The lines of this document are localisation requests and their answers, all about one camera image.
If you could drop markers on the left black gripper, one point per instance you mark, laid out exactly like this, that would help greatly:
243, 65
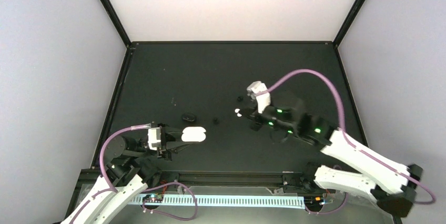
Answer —
168, 142

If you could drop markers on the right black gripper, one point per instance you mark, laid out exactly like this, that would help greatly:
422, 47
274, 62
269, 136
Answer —
251, 114

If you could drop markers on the white earbud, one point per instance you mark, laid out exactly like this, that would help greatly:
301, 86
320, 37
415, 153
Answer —
237, 111

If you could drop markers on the white earbud charging case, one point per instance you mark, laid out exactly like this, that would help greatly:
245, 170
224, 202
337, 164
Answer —
193, 134

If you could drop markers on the black earbud charging case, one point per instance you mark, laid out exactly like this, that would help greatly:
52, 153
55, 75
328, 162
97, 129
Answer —
189, 117

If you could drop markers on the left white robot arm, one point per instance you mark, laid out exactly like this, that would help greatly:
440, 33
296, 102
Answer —
125, 171

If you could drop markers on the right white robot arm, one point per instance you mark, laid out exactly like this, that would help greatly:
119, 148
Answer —
389, 185

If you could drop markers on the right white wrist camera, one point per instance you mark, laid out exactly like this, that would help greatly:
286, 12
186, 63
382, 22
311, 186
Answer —
258, 92

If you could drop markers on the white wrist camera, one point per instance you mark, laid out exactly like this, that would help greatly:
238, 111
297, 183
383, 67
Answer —
258, 92
154, 138

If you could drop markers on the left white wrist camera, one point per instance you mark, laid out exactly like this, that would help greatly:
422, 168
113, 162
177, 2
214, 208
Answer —
154, 138

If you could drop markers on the white slotted cable duct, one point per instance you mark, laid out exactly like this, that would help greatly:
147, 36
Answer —
292, 202

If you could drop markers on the black front mounting rail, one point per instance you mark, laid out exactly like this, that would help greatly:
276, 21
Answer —
302, 183

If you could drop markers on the right black frame post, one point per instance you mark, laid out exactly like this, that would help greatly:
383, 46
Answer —
348, 21

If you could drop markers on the black frame post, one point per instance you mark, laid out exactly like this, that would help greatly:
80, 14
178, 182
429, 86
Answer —
348, 21
107, 5

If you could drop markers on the left black frame post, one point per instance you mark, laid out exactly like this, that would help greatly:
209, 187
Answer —
107, 5

